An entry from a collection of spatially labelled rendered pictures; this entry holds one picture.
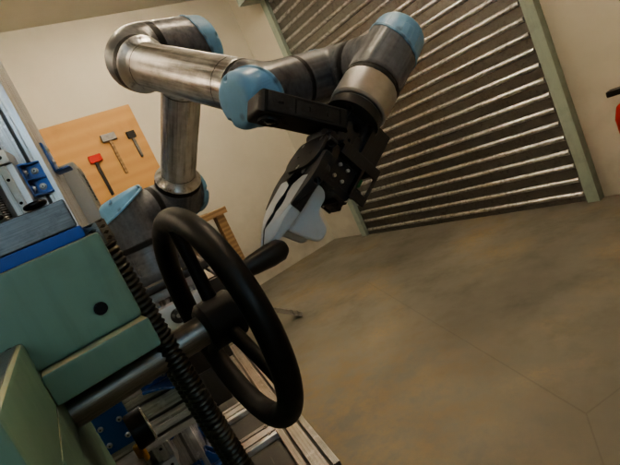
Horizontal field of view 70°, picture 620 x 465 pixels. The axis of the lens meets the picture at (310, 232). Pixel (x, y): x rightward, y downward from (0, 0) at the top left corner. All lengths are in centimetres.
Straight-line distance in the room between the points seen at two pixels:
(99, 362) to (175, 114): 69
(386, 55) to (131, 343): 43
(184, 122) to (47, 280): 65
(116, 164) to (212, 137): 91
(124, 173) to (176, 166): 290
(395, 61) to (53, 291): 45
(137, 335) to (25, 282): 10
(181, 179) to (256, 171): 333
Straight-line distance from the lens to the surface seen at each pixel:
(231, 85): 58
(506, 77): 310
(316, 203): 49
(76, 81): 420
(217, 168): 429
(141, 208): 115
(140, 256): 114
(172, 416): 122
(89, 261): 45
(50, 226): 47
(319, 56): 65
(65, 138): 401
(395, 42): 61
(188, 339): 52
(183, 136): 106
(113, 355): 44
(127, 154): 405
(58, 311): 45
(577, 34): 297
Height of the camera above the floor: 94
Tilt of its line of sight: 9 degrees down
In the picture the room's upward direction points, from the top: 25 degrees counter-clockwise
